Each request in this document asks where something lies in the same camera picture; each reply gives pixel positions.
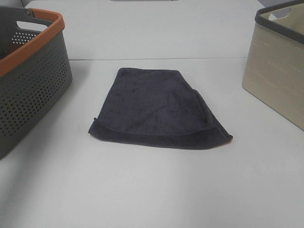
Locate dark blue towel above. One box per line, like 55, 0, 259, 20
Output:
88, 68, 232, 150

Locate grey perforated basket orange rim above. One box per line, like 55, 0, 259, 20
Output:
0, 6, 73, 157

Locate beige bin grey rim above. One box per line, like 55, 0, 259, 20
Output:
242, 0, 304, 129

